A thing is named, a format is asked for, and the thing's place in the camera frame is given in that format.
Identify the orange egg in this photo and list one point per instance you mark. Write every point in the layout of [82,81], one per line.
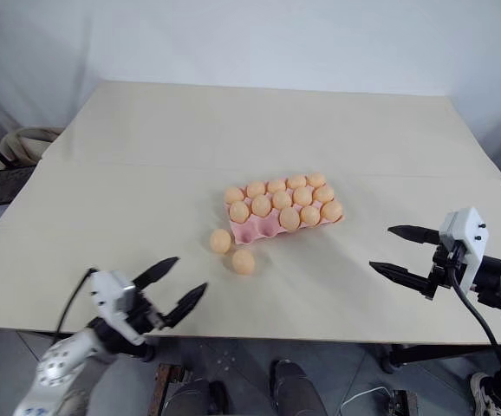
[323,193]
[281,199]
[302,196]
[220,241]
[255,189]
[296,181]
[316,179]
[233,194]
[260,205]
[243,261]
[276,186]
[289,217]
[310,215]
[239,212]
[332,210]

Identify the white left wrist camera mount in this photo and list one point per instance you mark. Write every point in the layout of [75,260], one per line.
[112,299]

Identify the white and black shoe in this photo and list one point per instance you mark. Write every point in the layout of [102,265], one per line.
[483,394]

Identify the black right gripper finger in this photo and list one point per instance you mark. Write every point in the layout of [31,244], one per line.
[400,274]
[415,235]

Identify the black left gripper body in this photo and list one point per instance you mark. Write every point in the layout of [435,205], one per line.
[147,314]

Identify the rusty brown metal bar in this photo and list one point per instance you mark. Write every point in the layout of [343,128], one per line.
[164,390]

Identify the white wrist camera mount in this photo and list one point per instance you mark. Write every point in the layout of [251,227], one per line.
[112,299]
[467,236]

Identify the beige cloth bag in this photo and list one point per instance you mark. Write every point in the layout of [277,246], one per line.
[29,143]

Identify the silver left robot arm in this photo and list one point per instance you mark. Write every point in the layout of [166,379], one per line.
[62,366]

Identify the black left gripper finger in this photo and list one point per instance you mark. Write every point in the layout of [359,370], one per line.
[187,301]
[157,271]

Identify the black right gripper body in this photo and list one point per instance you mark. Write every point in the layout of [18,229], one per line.
[443,271]

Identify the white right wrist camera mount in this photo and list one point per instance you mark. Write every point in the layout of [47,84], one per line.
[467,236]

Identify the black floor device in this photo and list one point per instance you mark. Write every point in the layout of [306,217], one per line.
[403,403]

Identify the pink egg carton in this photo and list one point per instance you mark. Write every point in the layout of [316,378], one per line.
[255,229]

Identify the black table leg frame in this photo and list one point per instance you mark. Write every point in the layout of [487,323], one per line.
[441,355]

